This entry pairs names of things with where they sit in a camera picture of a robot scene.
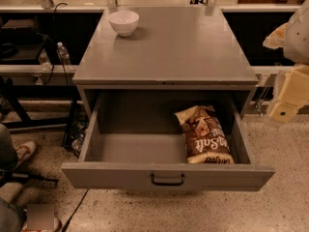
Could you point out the grey open top drawer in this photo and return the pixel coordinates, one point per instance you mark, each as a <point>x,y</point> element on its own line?
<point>134,134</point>

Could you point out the black tripod leg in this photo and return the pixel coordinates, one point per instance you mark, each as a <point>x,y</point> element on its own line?
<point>6,177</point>

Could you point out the black side table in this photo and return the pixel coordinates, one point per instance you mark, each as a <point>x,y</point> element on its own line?
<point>21,41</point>

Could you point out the white red sneaker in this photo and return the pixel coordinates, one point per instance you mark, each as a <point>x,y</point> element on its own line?
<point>25,151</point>

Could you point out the black drawer handle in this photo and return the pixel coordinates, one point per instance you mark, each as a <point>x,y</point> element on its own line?
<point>167,181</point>

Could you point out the clear water bottle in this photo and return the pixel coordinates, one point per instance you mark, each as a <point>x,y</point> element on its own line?
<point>44,61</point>
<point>63,54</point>

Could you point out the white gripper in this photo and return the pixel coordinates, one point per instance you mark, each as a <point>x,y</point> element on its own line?
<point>297,39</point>

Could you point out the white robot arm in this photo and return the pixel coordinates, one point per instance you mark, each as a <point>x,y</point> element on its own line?
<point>296,46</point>

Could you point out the black crate with bottles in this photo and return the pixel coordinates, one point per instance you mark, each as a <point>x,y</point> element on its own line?
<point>76,129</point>

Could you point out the brown chip bag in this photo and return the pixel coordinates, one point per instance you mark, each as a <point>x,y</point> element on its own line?
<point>205,141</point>

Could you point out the grey trouser leg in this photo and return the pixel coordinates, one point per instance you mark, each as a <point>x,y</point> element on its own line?
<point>8,155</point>

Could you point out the white ceramic bowl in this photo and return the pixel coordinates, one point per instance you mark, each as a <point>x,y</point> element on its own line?
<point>124,22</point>

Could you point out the grey cabinet with counter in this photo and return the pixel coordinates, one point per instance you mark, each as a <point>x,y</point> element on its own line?
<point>176,58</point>

